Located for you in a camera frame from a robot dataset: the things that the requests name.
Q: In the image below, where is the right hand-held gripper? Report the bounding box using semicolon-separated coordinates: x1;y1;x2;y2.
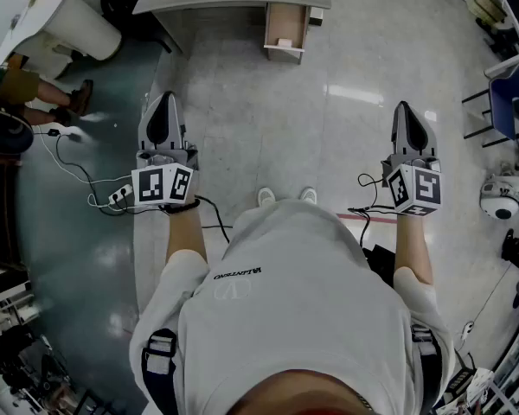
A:
380;100;443;218

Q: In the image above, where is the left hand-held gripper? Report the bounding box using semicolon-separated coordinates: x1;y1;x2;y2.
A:
131;92;200;208

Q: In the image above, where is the wooden desk drawer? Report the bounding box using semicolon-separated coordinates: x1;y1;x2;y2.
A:
262;2;311;66

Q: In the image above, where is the person's left forearm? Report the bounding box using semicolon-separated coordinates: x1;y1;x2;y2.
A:
165;204;209;271

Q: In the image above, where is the person's right forearm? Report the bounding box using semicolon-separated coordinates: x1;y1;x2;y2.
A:
392;212;434;285

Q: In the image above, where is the white power strip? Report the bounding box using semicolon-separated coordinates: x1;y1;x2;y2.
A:
107;183;136;208

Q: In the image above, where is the black wristband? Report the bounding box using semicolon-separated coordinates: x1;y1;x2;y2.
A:
158;197;201;216

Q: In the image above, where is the blue chair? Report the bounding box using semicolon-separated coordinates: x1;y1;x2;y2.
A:
461;61;519;149

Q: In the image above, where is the white round device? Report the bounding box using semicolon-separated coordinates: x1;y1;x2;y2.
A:
478;172;519;220

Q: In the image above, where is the black backpack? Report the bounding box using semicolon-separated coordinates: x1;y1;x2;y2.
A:
99;0;144;30

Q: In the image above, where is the black floor bag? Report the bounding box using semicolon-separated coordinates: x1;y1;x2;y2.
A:
362;243;400;287

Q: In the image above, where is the white round table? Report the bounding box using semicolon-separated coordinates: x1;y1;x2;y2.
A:
0;0;123;80

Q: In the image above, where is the black round stool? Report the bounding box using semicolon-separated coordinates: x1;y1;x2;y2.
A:
0;109;35;156

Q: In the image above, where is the brown wooden cabinet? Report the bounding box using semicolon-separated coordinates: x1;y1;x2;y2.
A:
0;157;23;268

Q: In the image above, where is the person's white t-shirt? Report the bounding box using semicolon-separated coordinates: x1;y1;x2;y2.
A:
128;199;456;415

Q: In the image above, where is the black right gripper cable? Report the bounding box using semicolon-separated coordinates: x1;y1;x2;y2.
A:
347;172;400;250

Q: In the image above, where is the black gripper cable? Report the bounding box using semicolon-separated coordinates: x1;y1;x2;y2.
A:
193;194;234;245
347;172;400;250

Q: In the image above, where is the black floor cable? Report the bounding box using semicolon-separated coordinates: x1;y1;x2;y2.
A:
54;132;135;218

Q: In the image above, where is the white floor cable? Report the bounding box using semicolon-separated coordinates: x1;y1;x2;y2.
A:
37;131;135;210

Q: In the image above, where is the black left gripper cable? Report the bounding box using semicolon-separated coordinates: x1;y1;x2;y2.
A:
193;194;234;245

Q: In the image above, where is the dark blue harness strap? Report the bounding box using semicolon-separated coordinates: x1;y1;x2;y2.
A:
140;328;179;415
409;323;444;408

